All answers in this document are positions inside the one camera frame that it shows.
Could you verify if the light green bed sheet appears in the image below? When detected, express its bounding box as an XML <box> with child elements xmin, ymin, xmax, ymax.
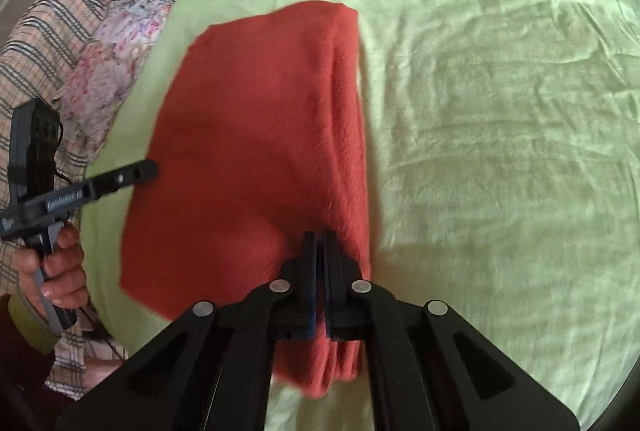
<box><xmin>88</xmin><ymin>0</ymin><xmax>639</xmax><ymax>429</ymax></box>

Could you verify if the pink floral pillow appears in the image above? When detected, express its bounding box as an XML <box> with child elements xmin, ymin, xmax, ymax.
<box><xmin>54</xmin><ymin>0</ymin><xmax>170</xmax><ymax>162</ymax></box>

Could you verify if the person's left hand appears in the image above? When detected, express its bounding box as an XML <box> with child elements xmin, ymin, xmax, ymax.
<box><xmin>13</xmin><ymin>223</ymin><xmax>89</xmax><ymax>321</ymax></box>

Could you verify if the dark red sleeve forearm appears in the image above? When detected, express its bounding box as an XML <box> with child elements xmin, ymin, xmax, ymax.
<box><xmin>1</xmin><ymin>295</ymin><xmax>72</xmax><ymax>430</ymax></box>

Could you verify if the beige plaid blanket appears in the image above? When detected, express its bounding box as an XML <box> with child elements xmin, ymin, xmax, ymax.
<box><xmin>1</xmin><ymin>0</ymin><xmax>111</xmax><ymax>399</ymax></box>

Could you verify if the orange knit sweater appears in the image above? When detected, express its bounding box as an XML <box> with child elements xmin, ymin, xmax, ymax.
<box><xmin>118</xmin><ymin>0</ymin><xmax>374</xmax><ymax>400</ymax></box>

